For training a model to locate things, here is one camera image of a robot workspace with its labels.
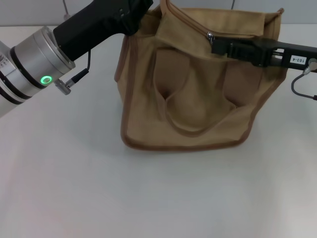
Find left gripper cable with connector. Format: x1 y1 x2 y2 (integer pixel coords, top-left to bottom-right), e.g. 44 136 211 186
64 50 92 84

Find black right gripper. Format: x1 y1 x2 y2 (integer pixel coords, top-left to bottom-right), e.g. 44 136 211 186
211 37 317 74

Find right gripper cable with connector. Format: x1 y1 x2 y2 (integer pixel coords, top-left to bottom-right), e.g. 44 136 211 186
291 58 317 101

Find gripper cable with connector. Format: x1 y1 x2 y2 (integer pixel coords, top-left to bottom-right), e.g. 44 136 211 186
291 58 317 101
64 50 92 84

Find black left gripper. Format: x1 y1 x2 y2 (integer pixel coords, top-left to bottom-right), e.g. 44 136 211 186
53 0 154 62

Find khaki canvas food bag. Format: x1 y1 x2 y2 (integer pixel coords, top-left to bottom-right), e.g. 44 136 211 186
114 0 288 151

